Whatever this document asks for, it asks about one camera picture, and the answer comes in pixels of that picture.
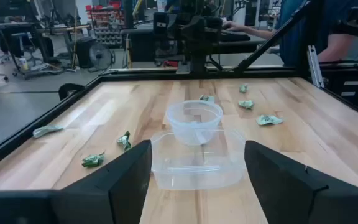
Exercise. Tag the black rolling cart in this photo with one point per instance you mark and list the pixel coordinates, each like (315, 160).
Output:
(26, 46)

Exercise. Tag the person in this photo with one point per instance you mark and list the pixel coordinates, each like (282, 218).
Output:
(294, 31)

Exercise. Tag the black floor fan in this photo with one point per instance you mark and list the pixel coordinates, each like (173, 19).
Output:
(100, 56)

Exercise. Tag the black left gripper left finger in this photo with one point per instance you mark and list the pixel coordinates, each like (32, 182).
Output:
(104, 199)

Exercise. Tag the black trash bin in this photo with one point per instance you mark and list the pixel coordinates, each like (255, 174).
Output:
(84, 49)

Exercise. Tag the silver aluminium bracket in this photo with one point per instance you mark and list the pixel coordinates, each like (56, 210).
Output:
(315, 67)

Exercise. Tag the round clear plastic container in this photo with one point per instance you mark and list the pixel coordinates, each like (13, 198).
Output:
(185, 124)

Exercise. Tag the green sweetener packet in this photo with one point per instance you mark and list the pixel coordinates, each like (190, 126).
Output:
(269, 120)
(124, 140)
(246, 104)
(93, 160)
(47, 130)
(243, 88)
(207, 98)

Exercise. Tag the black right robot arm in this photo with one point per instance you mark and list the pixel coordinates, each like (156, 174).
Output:
(197, 60)

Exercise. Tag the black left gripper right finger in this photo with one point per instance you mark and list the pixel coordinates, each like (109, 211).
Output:
(284, 193)

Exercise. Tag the black desk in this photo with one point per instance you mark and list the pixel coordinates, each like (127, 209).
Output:
(141, 46)

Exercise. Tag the black drawer cabinet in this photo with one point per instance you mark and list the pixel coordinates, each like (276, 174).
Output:
(343, 87)

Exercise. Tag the white bottle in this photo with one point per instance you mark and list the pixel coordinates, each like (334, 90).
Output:
(23, 63)

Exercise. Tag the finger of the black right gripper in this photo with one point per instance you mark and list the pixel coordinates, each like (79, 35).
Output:
(187, 35)
(213, 31)

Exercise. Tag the parts shelf with red bins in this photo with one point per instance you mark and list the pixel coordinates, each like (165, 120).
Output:
(106, 25)

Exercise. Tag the rectangular clear plastic container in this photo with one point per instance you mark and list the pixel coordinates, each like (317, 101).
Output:
(197, 177)

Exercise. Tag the black keyboard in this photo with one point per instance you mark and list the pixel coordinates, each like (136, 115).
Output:
(235, 35)

